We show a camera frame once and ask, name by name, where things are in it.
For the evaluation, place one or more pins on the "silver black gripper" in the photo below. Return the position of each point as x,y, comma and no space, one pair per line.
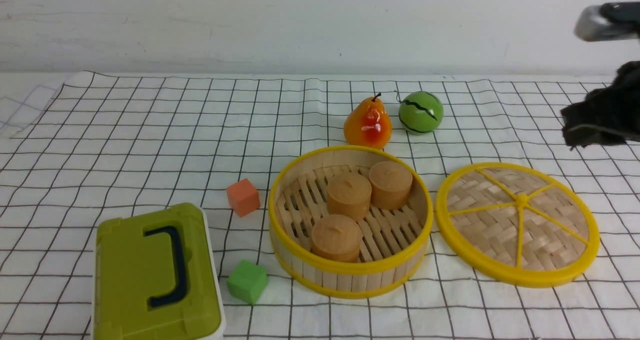
607,116

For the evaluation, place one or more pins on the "bamboo steamer basket yellow rim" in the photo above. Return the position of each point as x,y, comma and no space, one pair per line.
394,243

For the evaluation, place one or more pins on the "yellow woven steamer lid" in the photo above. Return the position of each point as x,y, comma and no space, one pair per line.
516,225

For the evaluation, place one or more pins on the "green lidded storage box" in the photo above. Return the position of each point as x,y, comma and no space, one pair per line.
155,278

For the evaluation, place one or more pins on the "green foam cube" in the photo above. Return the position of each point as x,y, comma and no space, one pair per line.
247,282

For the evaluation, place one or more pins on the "white checked tablecloth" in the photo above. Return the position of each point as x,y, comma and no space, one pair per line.
111,146

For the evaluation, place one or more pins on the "green toy watermelon ball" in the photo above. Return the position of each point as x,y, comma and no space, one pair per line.
420,112

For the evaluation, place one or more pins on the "brown toy bun front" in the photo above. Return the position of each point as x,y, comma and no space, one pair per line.
336,237

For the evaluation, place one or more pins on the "brown toy bun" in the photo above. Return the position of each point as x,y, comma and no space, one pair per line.
391,184
336,237
349,194

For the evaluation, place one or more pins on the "orange foam cube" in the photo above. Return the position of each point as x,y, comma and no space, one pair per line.
243,197

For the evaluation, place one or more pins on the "brown toy bun back left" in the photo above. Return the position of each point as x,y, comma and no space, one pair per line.
349,194

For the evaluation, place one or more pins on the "brown toy bun back right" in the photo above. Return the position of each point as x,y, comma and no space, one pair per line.
391,184

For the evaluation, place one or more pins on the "orange toy pear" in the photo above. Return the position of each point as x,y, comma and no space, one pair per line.
368,125

